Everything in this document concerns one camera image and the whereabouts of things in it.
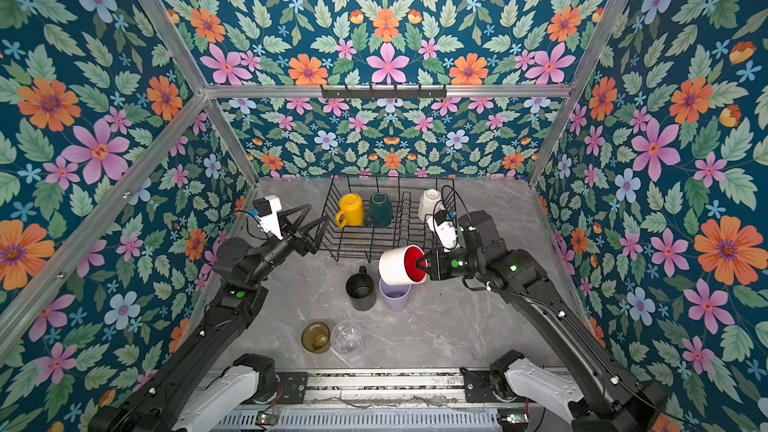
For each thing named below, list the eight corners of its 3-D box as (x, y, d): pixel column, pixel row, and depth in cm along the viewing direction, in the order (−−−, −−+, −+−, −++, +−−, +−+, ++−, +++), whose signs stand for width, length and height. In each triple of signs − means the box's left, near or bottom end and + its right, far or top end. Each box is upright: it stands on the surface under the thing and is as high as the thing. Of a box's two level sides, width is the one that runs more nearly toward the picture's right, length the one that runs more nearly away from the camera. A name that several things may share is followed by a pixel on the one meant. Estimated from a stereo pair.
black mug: (349, 311, 88) (344, 298, 80) (354, 276, 95) (349, 261, 88) (375, 311, 88) (372, 298, 80) (378, 277, 95) (375, 261, 88)
